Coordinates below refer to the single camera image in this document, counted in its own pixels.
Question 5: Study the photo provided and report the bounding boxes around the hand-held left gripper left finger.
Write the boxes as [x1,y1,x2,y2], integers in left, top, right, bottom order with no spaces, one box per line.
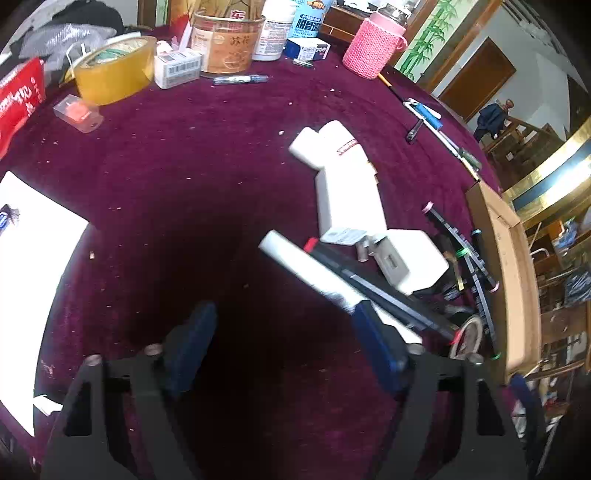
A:
[41,301,219,480]

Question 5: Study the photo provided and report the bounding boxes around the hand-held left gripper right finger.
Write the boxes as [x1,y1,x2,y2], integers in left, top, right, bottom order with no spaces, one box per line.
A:
[351,300,529,480]

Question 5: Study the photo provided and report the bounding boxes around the white marker pen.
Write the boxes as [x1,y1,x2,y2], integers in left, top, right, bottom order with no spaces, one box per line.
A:
[259,230,423,346]

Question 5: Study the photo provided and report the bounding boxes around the cardboard box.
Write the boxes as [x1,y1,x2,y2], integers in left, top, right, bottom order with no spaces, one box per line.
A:
[465,181,542,384]

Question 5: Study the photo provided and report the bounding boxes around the black marker red cap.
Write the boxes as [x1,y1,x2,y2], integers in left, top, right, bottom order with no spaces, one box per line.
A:
[305,237,462,342]

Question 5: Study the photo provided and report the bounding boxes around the white square box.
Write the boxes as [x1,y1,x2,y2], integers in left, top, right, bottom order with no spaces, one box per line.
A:
[373,229,450,296]

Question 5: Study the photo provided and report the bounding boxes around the round white tape roll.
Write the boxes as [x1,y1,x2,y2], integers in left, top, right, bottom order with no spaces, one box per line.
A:
[449,315,484,361]

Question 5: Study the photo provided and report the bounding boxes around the black tube gold band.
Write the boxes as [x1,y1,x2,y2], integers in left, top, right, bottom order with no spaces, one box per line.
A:
[441,247,467,291]

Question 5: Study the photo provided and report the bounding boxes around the black marker green caps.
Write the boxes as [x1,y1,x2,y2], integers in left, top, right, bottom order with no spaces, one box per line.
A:
[471,228,503,361]

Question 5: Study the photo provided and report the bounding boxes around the black marker pink caps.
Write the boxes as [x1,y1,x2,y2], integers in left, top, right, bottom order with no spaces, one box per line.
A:
[422,202,500,292]

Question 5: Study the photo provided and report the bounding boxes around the white rectangular box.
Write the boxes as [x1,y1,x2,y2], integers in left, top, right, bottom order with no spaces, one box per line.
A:
[315,164,387,236]

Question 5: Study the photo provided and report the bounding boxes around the white paper booklet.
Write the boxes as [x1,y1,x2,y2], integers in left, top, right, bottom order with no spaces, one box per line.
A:
[0,171,89,437]

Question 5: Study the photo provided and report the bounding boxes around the wooden chair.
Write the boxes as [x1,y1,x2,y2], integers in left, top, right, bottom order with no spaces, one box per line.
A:
[531,222,591,384]

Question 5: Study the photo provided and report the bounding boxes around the green pen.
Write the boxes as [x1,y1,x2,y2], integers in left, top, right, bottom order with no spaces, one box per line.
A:
[456,147,483,172]

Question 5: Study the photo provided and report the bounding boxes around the blue white pen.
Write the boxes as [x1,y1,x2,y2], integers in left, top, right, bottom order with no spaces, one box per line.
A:
[404,98,444,131]

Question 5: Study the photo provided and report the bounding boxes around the small clear plastic box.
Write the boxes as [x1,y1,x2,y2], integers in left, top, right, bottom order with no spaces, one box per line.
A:
[52,95,105,134]

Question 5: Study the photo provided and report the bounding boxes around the silver blue pen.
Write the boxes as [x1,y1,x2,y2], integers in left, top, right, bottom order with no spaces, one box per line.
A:
[212,75,269,86]

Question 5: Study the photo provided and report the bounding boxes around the white barcode box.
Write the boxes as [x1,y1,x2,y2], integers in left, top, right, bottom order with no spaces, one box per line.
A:
[154,48,204,90]

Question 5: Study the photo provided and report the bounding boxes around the yellow tape roll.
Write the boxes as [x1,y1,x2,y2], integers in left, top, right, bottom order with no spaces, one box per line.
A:
[74,36,158,106]

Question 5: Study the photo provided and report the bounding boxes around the brown wooden door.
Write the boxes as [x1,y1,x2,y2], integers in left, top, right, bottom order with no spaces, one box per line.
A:
[438,37,517,123]

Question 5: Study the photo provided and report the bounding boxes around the pink knitted cup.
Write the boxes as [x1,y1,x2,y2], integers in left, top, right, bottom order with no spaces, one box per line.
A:
[342,10,409,80]

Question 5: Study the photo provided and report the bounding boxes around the red packet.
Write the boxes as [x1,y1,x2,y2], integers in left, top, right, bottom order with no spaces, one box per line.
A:
[0,58,47,160]

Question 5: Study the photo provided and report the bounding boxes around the orange jar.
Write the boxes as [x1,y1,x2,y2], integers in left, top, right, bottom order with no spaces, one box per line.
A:
[190,11,267,75]

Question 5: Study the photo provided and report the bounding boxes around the small blue white box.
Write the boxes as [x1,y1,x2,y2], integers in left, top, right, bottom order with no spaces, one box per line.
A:
[284,38,332,62]

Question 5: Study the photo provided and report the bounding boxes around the bamboo painting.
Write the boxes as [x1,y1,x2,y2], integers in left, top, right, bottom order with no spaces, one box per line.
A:
[394,0,467,84]

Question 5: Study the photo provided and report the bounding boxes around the wooden cabinet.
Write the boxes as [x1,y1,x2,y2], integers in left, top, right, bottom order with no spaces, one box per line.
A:
[318,4,370,44]

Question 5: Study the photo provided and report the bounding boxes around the white medicine bottle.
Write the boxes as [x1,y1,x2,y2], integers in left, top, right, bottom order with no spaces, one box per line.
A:
[252,0,296,62]

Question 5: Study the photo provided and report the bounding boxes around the grey plastic bag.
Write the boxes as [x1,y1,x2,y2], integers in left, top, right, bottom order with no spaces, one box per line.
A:
[18,21,125,75]

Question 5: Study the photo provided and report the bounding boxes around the blue white carton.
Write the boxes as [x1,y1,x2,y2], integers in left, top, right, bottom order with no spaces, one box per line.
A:
[288,0,333,40]

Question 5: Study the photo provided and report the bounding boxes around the dark cloth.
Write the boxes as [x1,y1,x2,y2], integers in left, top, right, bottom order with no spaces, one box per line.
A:
[51,0,125,33]

